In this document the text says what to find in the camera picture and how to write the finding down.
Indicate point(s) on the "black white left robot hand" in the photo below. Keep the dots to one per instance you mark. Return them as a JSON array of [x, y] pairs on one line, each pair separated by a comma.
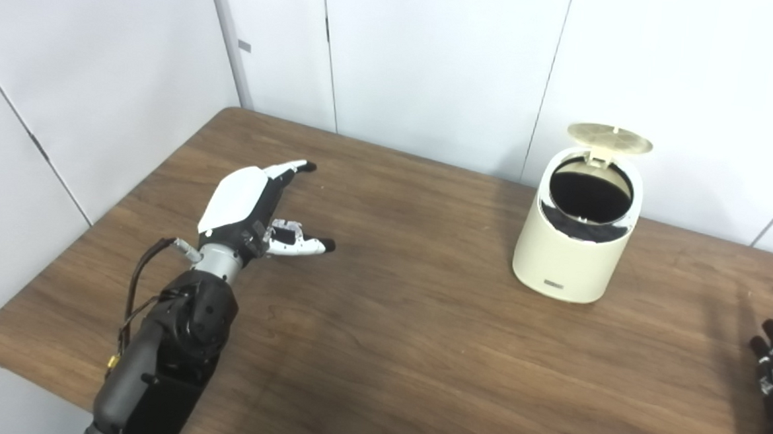
[[235, 199]]

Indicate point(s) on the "round cream bin lid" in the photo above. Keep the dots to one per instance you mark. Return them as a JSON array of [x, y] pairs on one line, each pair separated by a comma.
[[609, 137]]

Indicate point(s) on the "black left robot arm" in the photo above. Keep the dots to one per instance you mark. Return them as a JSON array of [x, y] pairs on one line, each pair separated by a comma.
[[168, 351]]

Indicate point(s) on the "cream-colored bin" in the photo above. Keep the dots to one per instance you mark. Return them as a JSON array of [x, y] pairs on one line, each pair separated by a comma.
[[563, 262]]

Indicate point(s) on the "black bin liner bag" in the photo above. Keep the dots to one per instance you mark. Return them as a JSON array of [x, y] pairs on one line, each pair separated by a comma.
[[589, 194]]

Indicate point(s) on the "small gray wall tag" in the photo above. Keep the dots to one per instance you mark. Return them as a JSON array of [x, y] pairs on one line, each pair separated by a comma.
[[244, 45]]

